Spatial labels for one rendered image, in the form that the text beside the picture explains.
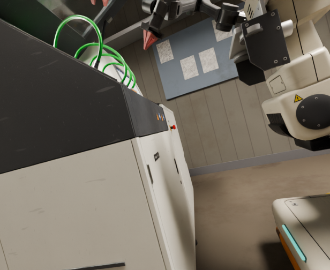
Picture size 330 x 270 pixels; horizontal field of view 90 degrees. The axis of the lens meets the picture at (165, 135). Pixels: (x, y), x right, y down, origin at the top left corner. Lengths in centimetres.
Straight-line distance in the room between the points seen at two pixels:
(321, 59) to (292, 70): 7
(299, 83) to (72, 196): 78
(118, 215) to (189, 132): 213
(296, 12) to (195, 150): 213
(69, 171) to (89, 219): 16
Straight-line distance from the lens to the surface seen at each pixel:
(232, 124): 254
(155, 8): 92
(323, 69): 68
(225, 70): 259
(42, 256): 80
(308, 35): 74
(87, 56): 148
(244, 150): 260
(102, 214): 59
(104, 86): 53
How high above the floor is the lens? 78
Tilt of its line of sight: 1 degrees down
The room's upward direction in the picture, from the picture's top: 15 degrees counter-clockwise
